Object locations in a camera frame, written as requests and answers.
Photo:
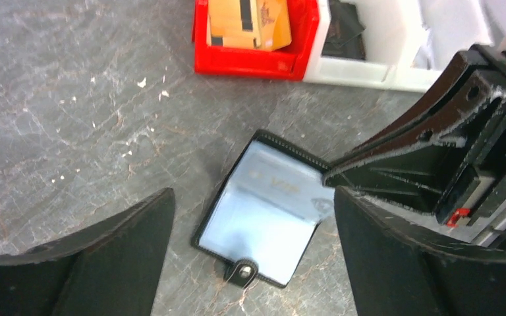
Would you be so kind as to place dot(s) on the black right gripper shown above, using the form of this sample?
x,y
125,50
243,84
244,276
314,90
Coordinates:
x,y
433,158

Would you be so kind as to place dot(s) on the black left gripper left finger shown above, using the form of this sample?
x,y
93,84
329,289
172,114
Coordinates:
x,y
112,267

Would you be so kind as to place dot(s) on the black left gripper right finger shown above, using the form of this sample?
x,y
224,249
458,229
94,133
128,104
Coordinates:
x,y
397,267

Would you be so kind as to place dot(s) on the stack of gold credit cards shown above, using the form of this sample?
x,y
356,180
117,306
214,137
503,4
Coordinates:
x,y
248,24

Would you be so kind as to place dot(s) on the white plastic bin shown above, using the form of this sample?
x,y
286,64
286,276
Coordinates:
x,y
369,44
449,27

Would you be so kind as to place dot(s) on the black wallet in bin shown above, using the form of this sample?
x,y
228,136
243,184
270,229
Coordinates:
x,y
344,36

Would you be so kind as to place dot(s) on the red plastic bin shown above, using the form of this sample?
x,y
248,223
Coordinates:
x,y
288,63

